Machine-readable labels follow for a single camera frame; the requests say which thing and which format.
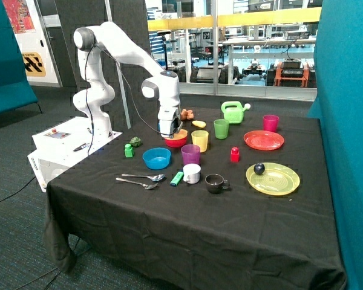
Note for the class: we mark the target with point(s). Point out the black marker pen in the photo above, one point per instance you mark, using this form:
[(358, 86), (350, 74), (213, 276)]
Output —
[(81, 147)]

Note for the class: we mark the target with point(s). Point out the red plastic bowl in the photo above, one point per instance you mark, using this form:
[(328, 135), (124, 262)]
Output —
[(176, 142)]

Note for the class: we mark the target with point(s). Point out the yellow plastic cup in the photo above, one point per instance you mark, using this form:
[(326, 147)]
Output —
[(200, 138)]

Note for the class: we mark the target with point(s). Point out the teal partition wall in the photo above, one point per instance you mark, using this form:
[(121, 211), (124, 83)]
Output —
[(338, 59)]

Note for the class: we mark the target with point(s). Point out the dark blue ball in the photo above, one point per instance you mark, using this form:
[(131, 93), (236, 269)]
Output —
[(259, 168)]

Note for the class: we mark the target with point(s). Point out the green plastic cup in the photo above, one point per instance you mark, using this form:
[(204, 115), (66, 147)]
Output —
[(221, 128)]

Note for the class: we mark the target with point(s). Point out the metal spoon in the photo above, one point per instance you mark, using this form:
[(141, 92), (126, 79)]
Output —
[(155, 178)]

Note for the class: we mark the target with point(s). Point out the red toy block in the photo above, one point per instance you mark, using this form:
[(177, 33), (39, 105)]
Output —
[(235, 155)]

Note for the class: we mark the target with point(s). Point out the white mug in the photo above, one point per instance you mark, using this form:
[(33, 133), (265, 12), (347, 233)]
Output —
[(191, 173)]

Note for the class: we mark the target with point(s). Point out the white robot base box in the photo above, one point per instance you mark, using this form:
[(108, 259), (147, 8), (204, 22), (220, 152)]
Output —
[(54, 148)]

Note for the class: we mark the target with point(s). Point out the green toy block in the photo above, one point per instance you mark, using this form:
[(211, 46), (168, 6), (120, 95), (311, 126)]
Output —
[(129, 151)]

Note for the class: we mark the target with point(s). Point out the yellow black sign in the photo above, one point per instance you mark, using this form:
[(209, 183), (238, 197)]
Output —
[(34, 66)]

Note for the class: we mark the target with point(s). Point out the yellow plastic plate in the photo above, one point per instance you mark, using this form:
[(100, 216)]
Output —
[(276, 179)]

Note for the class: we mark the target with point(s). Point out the metal fork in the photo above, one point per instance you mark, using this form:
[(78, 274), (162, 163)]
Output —
[(145, 186)]

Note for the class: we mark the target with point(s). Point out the red wall poster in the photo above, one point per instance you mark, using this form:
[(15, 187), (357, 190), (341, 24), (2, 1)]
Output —
[(19, 16)]

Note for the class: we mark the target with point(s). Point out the black cup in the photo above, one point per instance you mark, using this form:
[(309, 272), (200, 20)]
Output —
[(215, 183)]

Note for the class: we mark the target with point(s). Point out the purple plastic cup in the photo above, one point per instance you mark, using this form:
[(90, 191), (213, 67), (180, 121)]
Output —
[(190, 154)]

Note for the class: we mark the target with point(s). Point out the black tablecloth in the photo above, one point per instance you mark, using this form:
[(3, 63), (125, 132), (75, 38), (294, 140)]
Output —
[(238, 239)]

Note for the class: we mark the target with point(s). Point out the teal sofa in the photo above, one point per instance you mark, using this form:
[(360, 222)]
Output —
[(15, 91)]

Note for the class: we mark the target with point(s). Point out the blue plastic bowl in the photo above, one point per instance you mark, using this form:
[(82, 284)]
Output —
[(157, 158)]

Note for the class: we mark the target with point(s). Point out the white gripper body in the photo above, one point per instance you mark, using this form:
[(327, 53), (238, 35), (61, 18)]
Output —
[(169, 120)]

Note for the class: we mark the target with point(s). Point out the yellow plastic bowl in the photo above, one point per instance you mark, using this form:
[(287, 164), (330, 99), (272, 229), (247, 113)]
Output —
[(183, 133)]

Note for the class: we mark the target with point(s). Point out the green toy watering can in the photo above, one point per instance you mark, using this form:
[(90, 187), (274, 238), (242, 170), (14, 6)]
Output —
[(233, 111)]

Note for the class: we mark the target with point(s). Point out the brown toy figure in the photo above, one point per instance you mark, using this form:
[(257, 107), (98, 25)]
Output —
[(186, 114)]

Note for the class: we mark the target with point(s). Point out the red plastic plate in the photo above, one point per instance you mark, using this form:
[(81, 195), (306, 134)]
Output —
[(263, 140)]

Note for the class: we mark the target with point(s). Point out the yellow toy banana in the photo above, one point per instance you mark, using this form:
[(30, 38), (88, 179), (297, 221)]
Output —
[(200, 124)]

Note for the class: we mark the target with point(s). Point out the pink plastic cup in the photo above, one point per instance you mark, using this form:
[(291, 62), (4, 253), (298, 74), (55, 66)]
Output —
[(270, 122)]

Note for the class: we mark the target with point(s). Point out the green toy broccoli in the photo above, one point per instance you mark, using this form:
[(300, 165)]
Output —
[(135, 141)]

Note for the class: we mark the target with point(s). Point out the green highlighter marker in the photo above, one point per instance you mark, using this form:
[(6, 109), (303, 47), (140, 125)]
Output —
[(177, 179)]

